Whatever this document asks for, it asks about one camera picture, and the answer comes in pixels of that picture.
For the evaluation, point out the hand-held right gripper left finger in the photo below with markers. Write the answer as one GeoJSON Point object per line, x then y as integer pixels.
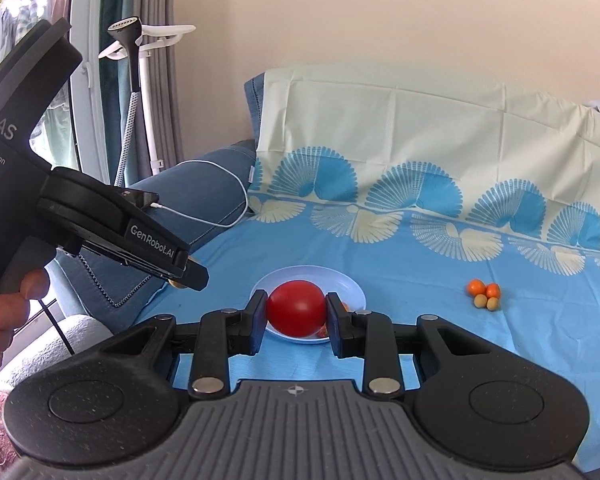
{"type": "Point", "coordinates": [257, 327]}

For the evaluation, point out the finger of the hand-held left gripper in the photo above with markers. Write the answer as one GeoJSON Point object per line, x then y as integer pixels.
{"type": "Point", "coordinates": [195, 277]}

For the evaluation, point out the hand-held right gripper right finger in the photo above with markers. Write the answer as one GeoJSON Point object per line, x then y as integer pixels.
{"type": "Point", "coordinates": [336, 327]}

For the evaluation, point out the light blue plate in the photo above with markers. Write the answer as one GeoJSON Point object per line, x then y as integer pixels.
{"type": "Point", "coordinates": [340, 285]}

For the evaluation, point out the person's left hand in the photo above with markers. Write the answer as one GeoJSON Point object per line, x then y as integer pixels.
{"type": "Point", "coordinates": [5, 315]}

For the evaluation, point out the hanging clothes outside window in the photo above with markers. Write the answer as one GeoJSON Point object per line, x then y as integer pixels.
{"type": "Point", "coordinates": [30, 5]}

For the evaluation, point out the blue fan-print sheet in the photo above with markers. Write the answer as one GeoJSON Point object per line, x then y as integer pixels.
{"type": "Point", "coordinates": [430, 270]}

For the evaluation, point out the black garment steamer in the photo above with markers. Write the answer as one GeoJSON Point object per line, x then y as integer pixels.
{"type": "Point", "coordinates": [125, 35]}

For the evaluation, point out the white fluffy blanket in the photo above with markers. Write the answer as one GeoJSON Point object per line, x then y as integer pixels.
{"type": "Point", "coordinates": [80, 330]}

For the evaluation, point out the garment steamer on stand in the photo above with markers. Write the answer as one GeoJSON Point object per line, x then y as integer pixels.
{"type": "Point", "coordinates": [152, 135]}

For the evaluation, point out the white window frame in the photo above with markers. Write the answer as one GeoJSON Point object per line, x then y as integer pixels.
{"type": "Point", "coordinates": [85, 125]}

